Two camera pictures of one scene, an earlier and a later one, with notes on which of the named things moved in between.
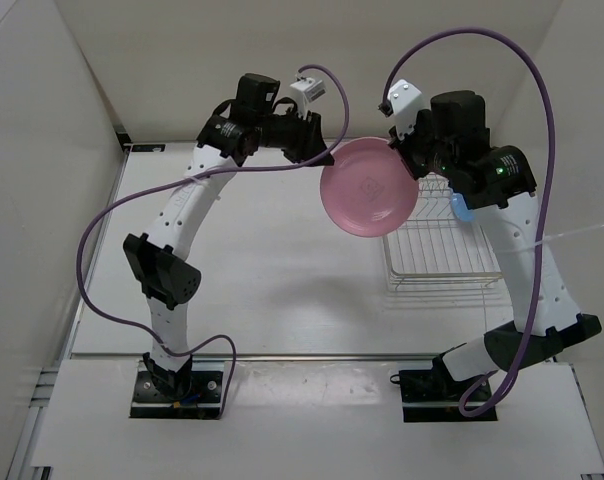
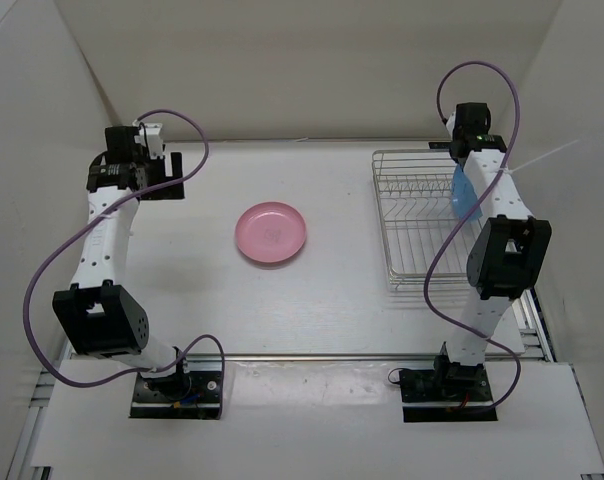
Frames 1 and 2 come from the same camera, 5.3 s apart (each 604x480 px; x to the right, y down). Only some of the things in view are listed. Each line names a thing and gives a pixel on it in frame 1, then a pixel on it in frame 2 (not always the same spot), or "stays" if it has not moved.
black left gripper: x=309 y=142 → x=176 y=165
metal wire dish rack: x=437 y=250 stays
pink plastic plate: x=369 y=190 → x=271 y=232
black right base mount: x=434 y=395 stays
